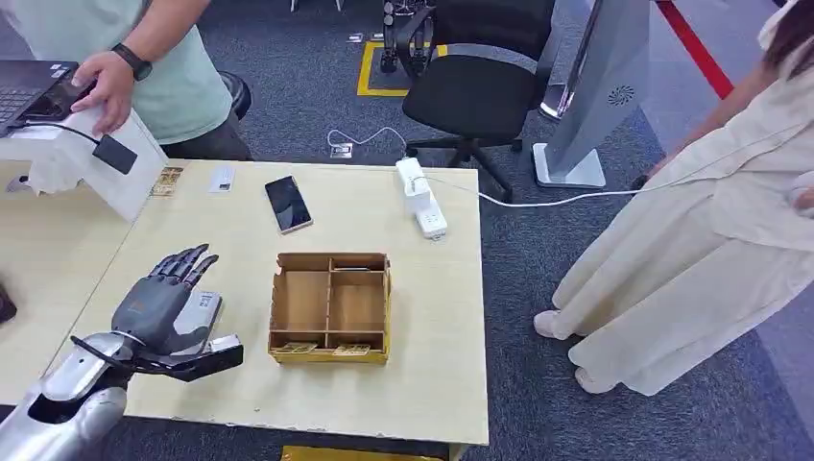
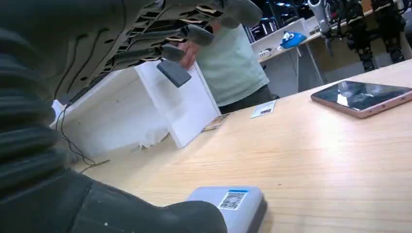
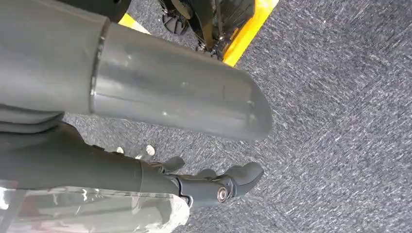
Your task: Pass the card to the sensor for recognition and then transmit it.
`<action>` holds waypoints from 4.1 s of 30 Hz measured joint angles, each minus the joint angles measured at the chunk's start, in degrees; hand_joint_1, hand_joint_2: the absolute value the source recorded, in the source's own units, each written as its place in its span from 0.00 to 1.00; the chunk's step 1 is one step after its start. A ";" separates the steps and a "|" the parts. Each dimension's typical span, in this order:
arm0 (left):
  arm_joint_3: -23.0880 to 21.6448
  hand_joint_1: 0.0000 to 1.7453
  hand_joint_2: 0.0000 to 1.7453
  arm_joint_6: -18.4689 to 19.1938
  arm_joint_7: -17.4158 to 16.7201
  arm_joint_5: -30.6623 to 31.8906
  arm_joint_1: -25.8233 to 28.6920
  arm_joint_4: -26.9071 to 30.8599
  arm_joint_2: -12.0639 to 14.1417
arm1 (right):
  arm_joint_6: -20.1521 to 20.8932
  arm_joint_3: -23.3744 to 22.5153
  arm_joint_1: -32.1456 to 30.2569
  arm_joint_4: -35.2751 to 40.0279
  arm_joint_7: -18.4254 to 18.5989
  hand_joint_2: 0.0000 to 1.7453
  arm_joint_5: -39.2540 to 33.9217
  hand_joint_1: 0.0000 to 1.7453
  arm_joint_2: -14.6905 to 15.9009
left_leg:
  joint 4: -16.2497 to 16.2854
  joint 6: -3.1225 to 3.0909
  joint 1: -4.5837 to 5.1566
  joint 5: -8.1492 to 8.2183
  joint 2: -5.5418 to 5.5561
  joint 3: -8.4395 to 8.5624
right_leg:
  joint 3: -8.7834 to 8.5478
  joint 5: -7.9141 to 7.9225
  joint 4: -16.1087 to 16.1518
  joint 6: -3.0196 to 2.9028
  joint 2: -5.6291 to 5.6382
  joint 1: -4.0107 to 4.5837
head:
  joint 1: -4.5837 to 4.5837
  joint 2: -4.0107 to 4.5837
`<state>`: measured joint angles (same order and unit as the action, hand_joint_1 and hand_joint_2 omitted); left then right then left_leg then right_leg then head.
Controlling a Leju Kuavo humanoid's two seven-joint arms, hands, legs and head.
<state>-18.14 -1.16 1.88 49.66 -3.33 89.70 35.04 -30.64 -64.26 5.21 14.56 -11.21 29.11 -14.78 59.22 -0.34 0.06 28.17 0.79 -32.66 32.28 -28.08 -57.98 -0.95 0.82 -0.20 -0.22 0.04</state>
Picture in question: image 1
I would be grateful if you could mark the black power adapter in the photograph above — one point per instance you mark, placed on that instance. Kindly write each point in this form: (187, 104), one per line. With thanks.
(114, 154)

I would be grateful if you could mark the wooden divided card box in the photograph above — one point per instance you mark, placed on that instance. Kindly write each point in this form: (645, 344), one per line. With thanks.
(305, 299)

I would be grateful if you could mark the white laptop stand box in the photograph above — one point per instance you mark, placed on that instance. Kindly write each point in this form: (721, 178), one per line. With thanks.
(121, 184)

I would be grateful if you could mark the dark object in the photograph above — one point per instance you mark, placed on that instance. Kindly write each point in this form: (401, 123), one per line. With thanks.
(6, 305)

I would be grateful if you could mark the black smartphone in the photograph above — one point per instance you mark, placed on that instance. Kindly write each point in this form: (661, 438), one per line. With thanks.
(288, 203)

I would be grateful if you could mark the black office chair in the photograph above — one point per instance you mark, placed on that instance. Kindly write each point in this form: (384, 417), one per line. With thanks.
(470, 95)

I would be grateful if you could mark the yellow floor tape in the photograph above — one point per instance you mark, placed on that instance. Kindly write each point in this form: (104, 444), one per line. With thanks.
(364, 70)

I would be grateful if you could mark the silver standing kiosk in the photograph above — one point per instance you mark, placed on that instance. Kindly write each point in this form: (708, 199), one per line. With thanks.
(598, 95)

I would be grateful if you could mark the silver floor socket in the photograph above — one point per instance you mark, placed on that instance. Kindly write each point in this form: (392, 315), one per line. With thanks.
(340, 151)

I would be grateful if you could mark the dark grey laptop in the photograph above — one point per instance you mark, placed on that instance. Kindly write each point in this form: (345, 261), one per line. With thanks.
(25, 89)

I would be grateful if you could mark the small white card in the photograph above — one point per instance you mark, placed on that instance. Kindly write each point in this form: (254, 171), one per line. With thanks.
(222, 179)

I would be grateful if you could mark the red floor tape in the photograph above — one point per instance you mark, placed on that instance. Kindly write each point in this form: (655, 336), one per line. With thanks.
(696, 51)

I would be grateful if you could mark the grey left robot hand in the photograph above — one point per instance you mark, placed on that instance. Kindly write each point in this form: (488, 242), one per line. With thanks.
(149, 312)

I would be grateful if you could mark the white printed card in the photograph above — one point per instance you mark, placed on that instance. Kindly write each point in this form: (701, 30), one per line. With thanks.
(203, 318)

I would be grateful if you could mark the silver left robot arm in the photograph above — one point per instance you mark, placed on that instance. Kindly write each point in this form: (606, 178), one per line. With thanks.
(63, 407)

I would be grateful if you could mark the black robot legs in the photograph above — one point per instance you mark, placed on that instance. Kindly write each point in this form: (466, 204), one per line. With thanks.
(397, 38)

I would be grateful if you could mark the black wristwatch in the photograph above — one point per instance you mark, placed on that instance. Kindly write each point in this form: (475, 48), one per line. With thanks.
(132, 62)

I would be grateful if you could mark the grey card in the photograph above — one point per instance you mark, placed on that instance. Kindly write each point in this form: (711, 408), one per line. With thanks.
(350, 268)

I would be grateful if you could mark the gold patterned card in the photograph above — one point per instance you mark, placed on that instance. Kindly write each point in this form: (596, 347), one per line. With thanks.
(166, 181)
(351, 350)
(297, 348)

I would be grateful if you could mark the person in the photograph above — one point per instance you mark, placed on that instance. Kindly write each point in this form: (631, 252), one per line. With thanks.
(178, 95)
(668, 254)

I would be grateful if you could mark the white charger plug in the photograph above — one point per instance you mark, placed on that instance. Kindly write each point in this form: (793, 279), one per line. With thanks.
(418, 197)

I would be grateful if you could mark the person's left hand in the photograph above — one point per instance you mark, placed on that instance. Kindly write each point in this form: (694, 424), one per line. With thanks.
(108, 89)

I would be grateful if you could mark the white power strip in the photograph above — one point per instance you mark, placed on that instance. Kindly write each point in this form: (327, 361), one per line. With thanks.
(432, 223)

